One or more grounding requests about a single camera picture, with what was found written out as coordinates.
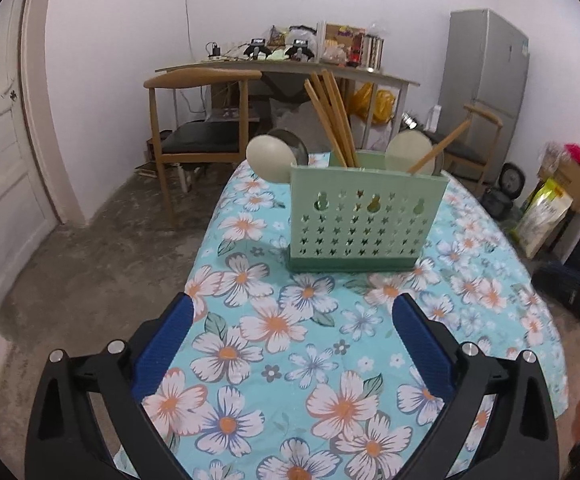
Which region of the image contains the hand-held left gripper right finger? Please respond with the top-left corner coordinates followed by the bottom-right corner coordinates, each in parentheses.
top-left (391, 291), bottom-right (558, 480)

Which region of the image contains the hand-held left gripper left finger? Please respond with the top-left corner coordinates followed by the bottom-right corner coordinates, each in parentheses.
top-left (24, 293), bottom-right (195, 480)

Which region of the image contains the green perforated utensil holder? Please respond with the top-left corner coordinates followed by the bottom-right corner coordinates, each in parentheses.
top-left (288, 150), bottom-right (449, 275)

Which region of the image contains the floral blue tablecloth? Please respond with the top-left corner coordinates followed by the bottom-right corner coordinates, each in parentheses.
top-left (112, 152), bottom-right (569, 480)

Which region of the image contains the black plastic crate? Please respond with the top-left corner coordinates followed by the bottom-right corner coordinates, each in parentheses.
top-left (531, 259), bottom-right (580, 334)

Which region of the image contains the yellow green sack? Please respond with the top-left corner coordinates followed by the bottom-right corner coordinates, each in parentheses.
top-left (514, 176), bottom-right (574, 259)

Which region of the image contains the cream round spoon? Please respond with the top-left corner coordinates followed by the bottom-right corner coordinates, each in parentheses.
top-left (387, 130), bottom-right (439, 176)
top-left (246, 133), bottom-right (295, 181)

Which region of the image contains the wooden chair with black seat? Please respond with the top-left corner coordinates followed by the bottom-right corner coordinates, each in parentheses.
top-left (421, 104), bottom-right (504, 197)
top-left (142, 67), bottom-right (263, 229)

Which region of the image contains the cardboard box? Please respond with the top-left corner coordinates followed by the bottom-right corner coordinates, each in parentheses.
top-left (536, 156), bottom-right (580, 217)

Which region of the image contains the yellow plastic bag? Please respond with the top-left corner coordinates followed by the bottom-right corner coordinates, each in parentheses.
top-left (349, 81), bottom-right (397, 124)

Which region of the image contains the grey cushion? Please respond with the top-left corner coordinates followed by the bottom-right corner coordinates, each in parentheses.
top-left (268, 99), bottom-right (332, 154)

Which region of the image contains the grey refrigerator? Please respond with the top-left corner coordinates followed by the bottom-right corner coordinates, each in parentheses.
top-left (437, 8), bottom-right (530, 187)

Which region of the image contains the grey desk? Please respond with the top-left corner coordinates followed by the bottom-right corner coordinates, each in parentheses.
top-left (155, 59), bottom-right (421, 149)

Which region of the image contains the striped metal tin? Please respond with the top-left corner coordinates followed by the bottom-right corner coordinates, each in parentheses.
top-left (364, 34), bottom-right (387, 72)

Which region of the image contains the colourful printed box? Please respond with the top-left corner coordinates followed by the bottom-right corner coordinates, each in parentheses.
top-left (316, 20), bottom-right (369, 68)

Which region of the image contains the black white device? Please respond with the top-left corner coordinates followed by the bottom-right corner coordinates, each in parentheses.
top-left (285, 38), bottom-right (317, 62)
top-left (243, 36), bottom-right (273, 59)

